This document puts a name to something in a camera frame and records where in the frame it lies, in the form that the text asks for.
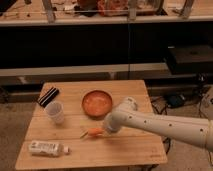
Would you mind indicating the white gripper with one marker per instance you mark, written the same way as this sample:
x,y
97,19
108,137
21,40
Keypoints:
x,y
110,129

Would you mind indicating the orange pepper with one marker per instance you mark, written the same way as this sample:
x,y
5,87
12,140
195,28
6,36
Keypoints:
x,y
93,132

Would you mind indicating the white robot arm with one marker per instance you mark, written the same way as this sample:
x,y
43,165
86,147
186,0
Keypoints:
x,y
193,131

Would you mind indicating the orange ceramic bowl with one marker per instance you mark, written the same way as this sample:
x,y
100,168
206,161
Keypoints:
x,y
97,103

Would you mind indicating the wooden table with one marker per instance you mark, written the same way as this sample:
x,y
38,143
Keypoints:
x,y
128,147

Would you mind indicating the clear plastic cup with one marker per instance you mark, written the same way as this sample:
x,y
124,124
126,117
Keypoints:
x,y
54,110

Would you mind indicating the black power adapter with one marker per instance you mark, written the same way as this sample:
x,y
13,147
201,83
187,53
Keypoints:
x,y
175,100

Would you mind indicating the black striped box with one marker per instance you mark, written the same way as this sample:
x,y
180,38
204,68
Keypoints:
x,y
44,100

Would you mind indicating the clear plastic bottle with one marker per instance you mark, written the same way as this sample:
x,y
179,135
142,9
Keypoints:
x,y
46,148

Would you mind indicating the black box on shelf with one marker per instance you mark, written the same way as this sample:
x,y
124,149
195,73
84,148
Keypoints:
x,y
195,59

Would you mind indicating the long wooden shelf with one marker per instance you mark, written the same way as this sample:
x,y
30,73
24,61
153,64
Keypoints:
x,y
98,12

